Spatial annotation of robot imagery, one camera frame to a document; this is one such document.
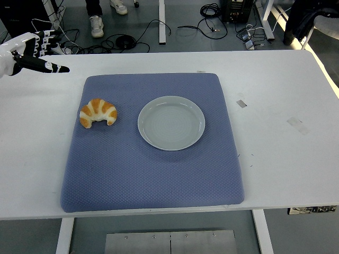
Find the black cabinet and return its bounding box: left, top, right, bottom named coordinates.
left=0, top=0, right=53, bottom=40

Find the white power strip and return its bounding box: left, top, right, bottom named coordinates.
left=52, top=42, right=71, bottom=55

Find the chair with dark jacket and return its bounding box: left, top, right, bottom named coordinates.
left=282, top=0, right=339, bottom=51

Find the orange striped croissant bread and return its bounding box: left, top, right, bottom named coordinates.
left=79, top=98, right=118, bottom=130

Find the white desk post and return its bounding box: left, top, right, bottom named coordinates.
left=158, top=0, right=167, bottom=44

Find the person's leg with white shoe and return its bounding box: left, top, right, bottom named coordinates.
left=85, top=0, right=104, bottom=38
left=110, top=0, right=128, bottom=15

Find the black round cable reel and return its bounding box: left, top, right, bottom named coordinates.
left=115, top=35, right=137, bottom=50

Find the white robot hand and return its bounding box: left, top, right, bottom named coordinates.
left=0, top=31, right=70, bottom=78

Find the grey round plate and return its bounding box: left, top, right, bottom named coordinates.
left=137, top=95, right=206, bottom=151

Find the blue quilted mat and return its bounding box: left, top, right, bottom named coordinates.
left=60, top=73, right=245, bottom=213

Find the white table leg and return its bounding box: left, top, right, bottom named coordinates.
left=252, top=209, right=274, bottom=254
left=55, top=217, right=75, bottom=254

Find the clear tape patch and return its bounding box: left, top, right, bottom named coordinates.
left=286, top=116, right=310, bottom=135

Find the black and white label strip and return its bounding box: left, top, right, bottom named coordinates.
left=288, top=205, right=337, bottom=215

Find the black equipment box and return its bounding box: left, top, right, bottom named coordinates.
left=221, top=0, right=251, bottom=23

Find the grey metal plate with screws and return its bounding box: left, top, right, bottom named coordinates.
left=104, top=230, right=237, bottom=254

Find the white desk frame leg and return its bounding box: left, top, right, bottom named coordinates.
left=255, top=0, right=275, bottom=41

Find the black coiled cable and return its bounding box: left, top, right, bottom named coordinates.
left=177, top=2, right=229, bottom=40

